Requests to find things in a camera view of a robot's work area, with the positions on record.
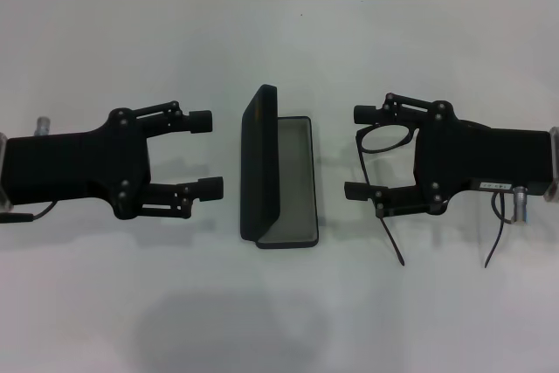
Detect black glasses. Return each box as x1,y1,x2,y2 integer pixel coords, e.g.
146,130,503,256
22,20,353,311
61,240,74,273
355,123,507,269

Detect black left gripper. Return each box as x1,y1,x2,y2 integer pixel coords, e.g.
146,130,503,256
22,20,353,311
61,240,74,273
8,100,225,220

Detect black glasses case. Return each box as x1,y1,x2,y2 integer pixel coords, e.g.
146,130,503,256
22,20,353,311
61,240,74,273
238,83,319,251

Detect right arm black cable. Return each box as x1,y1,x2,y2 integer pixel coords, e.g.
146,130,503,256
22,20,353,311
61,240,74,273
489,195,515,222

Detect right gripper silver connector stub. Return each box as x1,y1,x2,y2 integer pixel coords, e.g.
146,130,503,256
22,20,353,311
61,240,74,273
511,187,532,225

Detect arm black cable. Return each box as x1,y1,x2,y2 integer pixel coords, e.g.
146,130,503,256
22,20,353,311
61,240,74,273
0,200,60,224
489,195,515,222

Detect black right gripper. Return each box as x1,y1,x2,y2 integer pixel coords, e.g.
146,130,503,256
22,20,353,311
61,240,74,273
343,92,549,219

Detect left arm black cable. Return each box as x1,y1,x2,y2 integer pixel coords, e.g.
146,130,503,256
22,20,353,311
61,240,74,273
0,200,60,224

